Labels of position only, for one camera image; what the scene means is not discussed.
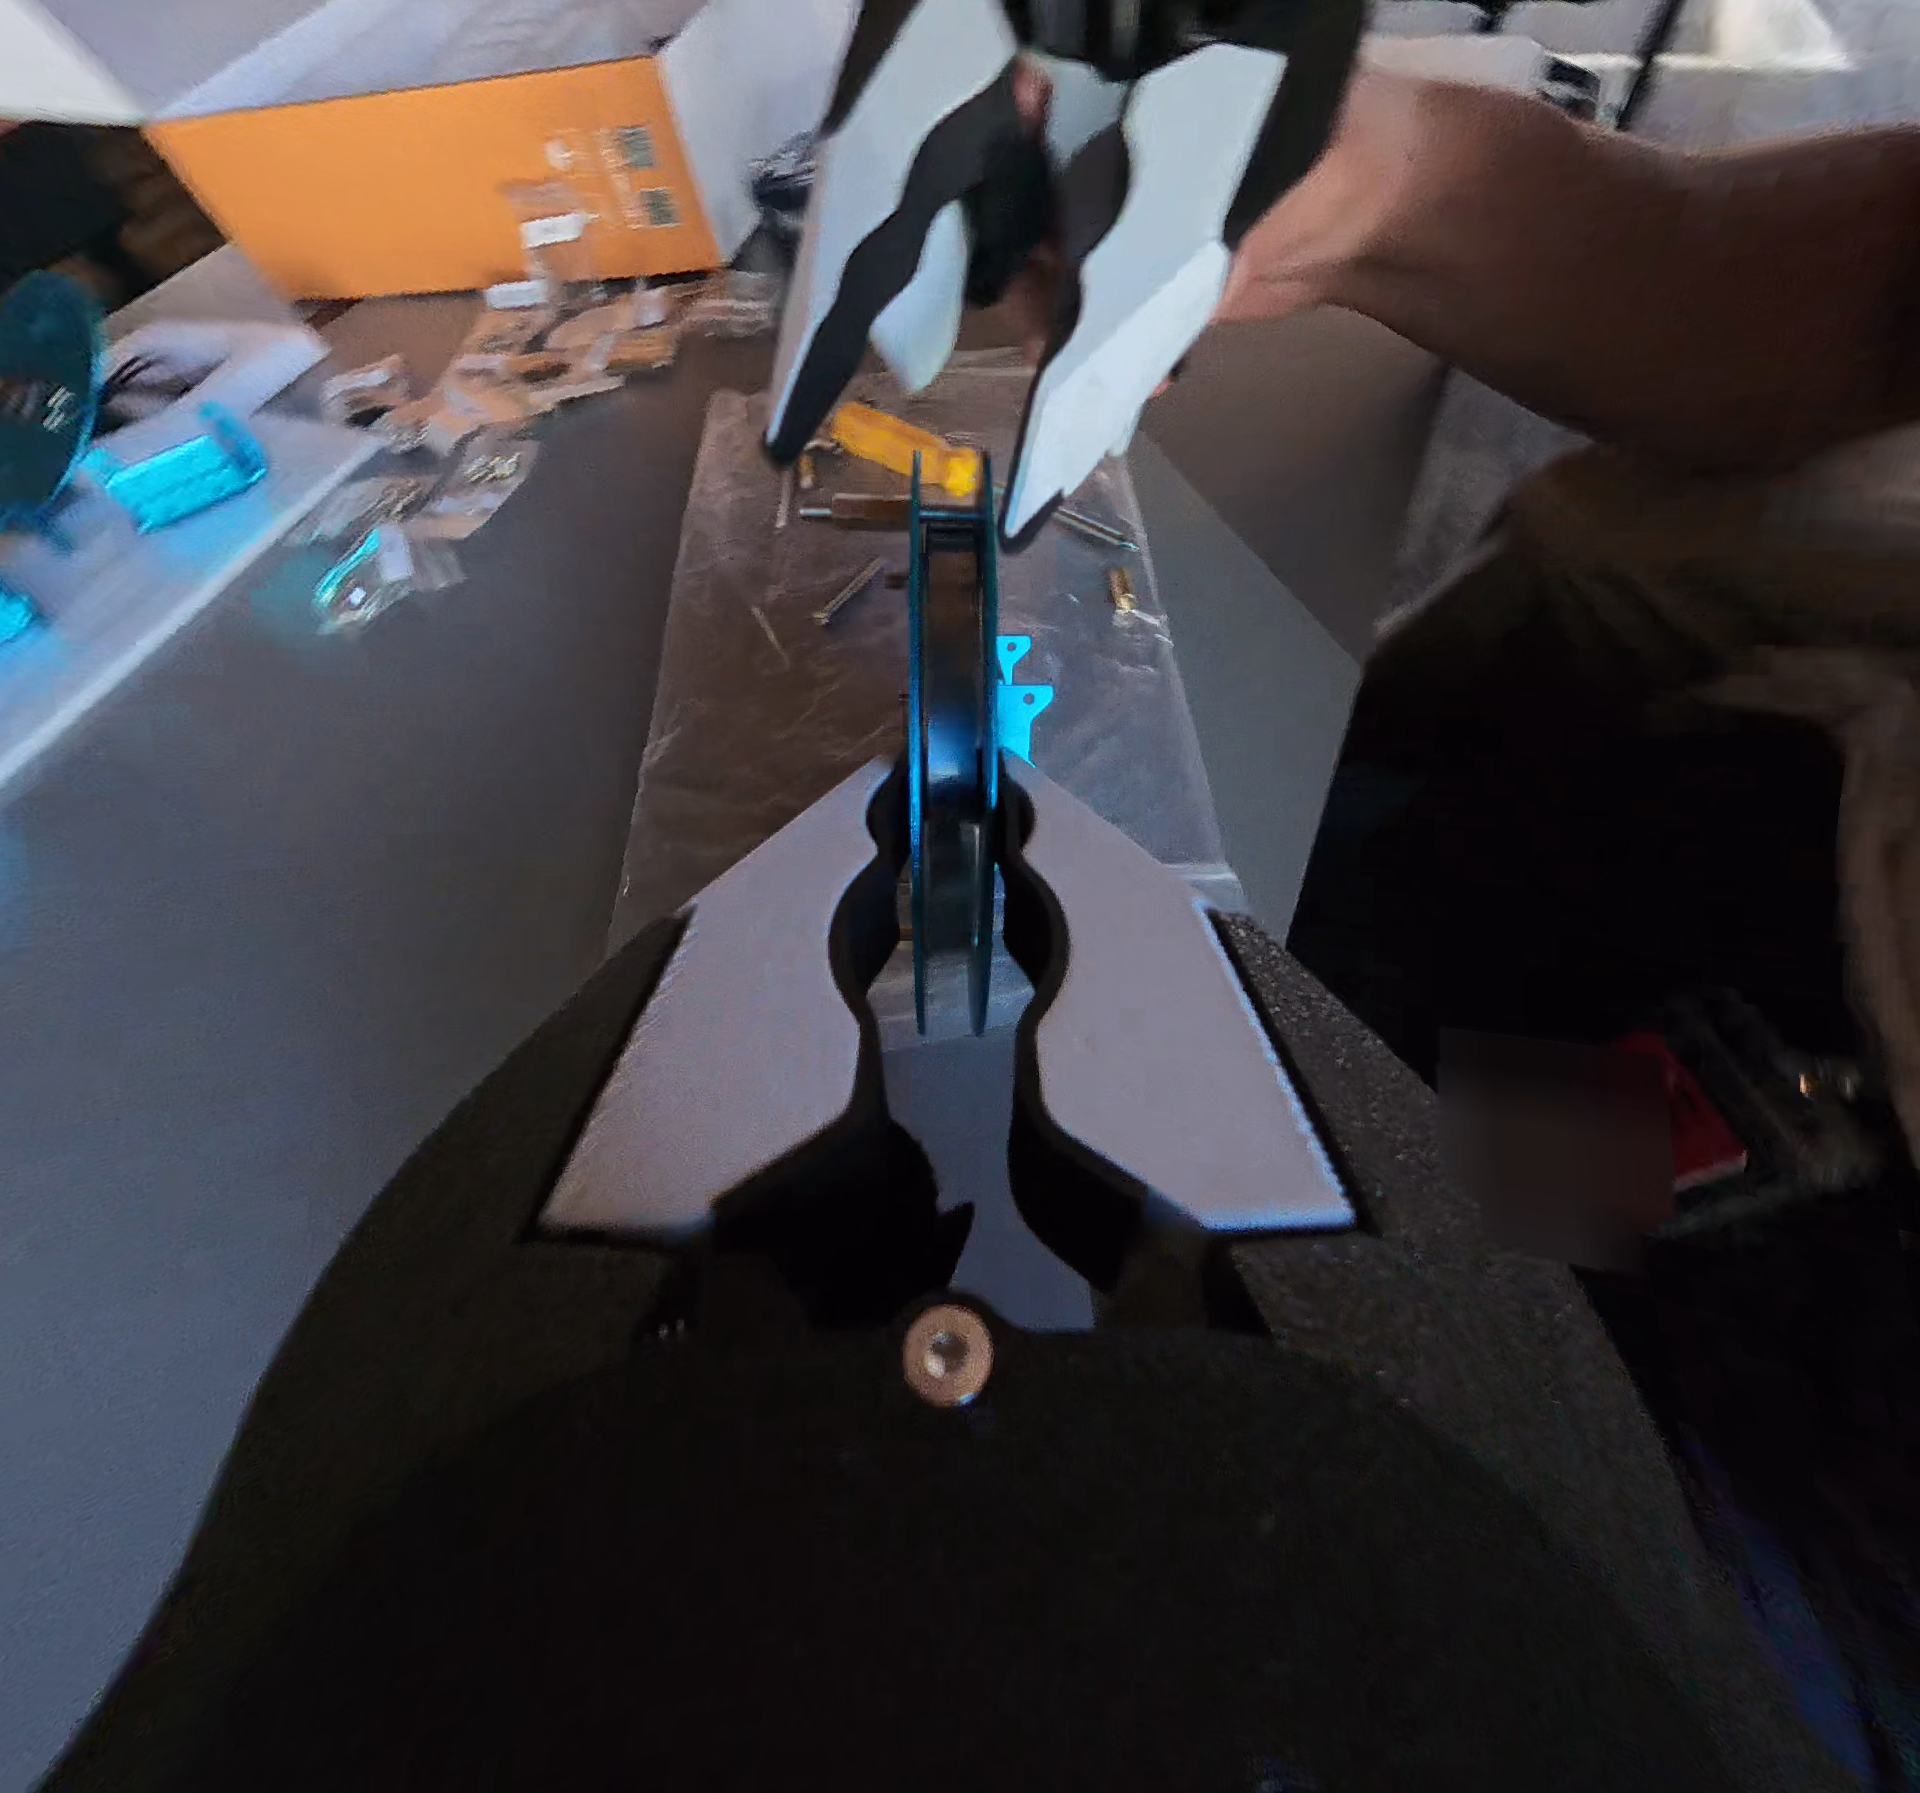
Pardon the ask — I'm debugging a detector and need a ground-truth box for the pile of small screw bags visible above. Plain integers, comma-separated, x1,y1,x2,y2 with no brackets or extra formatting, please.
248,270,818,639

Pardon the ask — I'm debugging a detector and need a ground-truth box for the orange cardboard box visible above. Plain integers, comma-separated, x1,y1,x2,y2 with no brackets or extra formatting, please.
0,0,869,306

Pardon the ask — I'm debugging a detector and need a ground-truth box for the blue metal turntable base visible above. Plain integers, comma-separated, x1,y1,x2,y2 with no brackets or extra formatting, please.
898,447,1004,1043

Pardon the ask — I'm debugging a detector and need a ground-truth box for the white packaging tray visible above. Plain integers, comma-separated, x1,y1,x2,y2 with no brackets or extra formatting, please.
0,240,385,798

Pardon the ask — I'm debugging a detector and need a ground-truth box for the person's right forearm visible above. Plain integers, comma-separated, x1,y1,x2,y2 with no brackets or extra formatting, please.
1320,69,1920,481

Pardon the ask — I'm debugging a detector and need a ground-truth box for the red and black case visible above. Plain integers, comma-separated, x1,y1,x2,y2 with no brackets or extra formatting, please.
1642,991,1876,1209

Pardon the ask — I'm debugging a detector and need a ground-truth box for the person's torso in pale shirt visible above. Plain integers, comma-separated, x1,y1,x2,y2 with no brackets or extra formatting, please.
1357,428,1920,1165

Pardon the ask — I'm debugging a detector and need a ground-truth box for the grey desk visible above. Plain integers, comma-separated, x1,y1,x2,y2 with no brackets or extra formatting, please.
0,233,1448,1389

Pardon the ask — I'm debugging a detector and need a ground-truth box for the blue round metal plate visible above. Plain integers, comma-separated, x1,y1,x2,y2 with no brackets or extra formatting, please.
0,268,110,541

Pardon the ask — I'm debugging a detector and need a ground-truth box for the yellow handled screwdriver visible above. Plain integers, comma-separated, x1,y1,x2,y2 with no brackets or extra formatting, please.
824,395,1145,547

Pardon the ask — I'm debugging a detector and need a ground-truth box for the small blue metal bracket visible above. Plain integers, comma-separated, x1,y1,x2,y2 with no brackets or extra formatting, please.
993,631,1062,756

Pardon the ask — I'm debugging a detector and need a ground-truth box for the person's right hand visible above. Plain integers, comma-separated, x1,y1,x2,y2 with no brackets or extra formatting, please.
1208,158,1363,323

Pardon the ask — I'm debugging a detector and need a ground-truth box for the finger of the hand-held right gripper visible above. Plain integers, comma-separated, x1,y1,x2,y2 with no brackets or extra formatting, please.
997,42,1295,545
762,0,1024,467

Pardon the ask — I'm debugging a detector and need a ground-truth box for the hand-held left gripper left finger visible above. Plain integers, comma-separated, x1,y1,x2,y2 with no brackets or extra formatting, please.
537,759,908,1242

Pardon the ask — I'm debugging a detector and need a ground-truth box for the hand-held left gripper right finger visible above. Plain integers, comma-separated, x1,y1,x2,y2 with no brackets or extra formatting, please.
997,750,1360,1235

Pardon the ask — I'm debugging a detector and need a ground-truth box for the clear plastic bag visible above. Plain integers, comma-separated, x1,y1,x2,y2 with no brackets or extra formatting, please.
606,352,1246,969

